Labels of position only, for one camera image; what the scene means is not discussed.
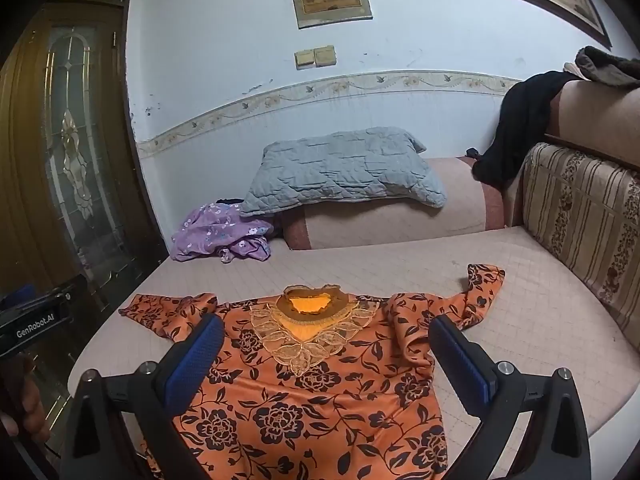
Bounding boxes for wooden door with patterned glass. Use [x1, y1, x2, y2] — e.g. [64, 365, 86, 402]
[0, 0, 168, 431]

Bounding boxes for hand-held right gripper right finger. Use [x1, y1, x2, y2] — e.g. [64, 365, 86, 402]
[428, 314, 592, 480]

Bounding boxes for grey quilted pillow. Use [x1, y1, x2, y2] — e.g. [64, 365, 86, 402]
[240, 129, 448, 218]

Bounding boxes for yellowed wall plaque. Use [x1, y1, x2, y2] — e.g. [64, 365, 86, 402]
[290, 0, 374, 29]

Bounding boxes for striped floral sofa back cushion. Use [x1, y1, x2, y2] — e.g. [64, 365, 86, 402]
[520, 142, 640, 352]

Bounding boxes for person's left hand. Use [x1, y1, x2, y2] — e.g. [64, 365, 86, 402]
[0, 354, 52, 444]

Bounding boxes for purple floral cloth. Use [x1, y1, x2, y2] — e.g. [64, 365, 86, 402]
[171, 201, 273, 264]

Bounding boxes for orange black floral blouse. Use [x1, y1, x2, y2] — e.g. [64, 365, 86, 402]
[119, 262, 506, 480]

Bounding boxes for black garment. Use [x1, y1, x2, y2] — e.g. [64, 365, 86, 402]
[472, 71, 581, 186]

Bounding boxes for dark brown garment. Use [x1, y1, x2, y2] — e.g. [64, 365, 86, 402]
[575, 46, 640, 89]

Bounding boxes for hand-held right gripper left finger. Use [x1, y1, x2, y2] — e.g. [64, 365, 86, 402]
[59, 313, 226, 480]

